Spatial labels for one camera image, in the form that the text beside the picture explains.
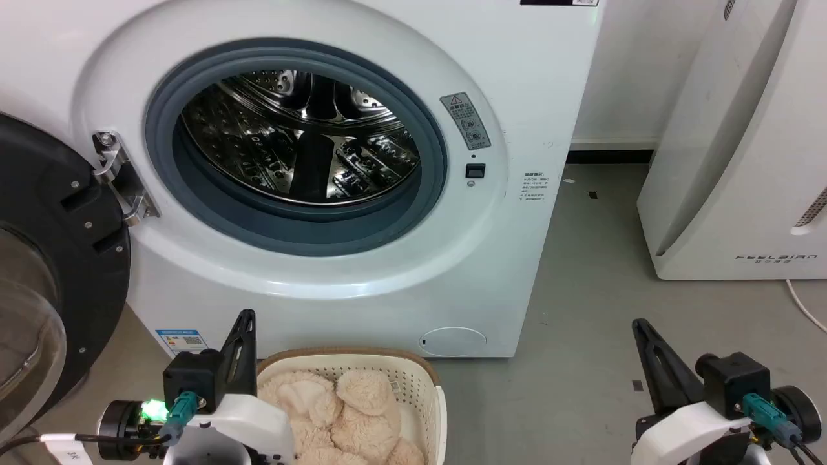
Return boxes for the black baseboard strip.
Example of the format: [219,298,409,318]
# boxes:
[566,149,655,165]

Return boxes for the grey rubber door gasket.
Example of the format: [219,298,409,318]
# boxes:
[143,38,449,258]

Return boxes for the white power cable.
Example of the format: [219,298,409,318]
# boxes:
[784,278,827,335]

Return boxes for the beige fluffy plush fabric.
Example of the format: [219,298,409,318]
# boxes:
[258,369,428,465]

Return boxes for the black cable with teal plug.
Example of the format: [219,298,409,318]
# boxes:
[0,390,198,453]
[742,392,827,465]

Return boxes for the white air purifier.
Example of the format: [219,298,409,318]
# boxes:
[636,0,827,281]

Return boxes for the grey warning sticker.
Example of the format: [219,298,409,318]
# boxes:
[440,92,492,152]

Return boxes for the metal door hinge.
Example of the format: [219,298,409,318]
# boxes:
[92,130,162,227]

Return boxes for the oval filter cover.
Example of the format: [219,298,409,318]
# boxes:
[418,326,488,357]

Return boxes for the blue energy label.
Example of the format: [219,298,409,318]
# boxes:
[154,329,209,358]

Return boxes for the small printed text label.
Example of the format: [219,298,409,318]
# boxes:
[521,170,550,205]

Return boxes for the white front-load washing machine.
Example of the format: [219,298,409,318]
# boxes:
[0,0,605,360]

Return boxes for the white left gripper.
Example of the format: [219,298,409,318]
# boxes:
[165,310,297,465]

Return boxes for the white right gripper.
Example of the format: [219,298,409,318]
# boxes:
[629,317,755,465]

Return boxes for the black washing machine door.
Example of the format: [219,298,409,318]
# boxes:
[0,113,132,446]

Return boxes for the cream plastic laundry basket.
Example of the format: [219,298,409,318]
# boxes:
[256,347,448,465]

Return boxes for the stainless steel washing machine drum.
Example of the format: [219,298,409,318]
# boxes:
[180,69,423,208]

